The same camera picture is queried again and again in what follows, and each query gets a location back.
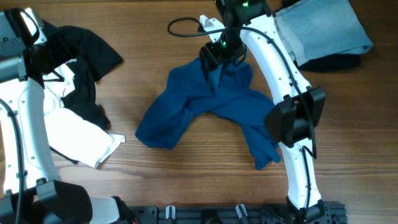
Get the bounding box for light blue folded jeans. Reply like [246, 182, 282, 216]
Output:
[274, 0, 374, 67]

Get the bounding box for white t-shirt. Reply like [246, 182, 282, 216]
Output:
[44, 64, 126, 168]

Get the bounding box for black t-shirt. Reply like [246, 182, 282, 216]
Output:
[42, 22, 123, 164]

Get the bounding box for blue polo shirt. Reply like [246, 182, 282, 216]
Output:
[135, 58, 281, 169]

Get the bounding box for black folded garment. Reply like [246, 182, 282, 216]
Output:
[281, 0, 362, 73]

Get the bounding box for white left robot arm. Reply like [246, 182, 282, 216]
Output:
[1, 8, 125, 223]

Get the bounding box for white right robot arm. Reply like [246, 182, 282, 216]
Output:
[198, 1, 325, 222]

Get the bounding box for black aluminium rail frame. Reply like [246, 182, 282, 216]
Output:
[117, 199, 348, 224]

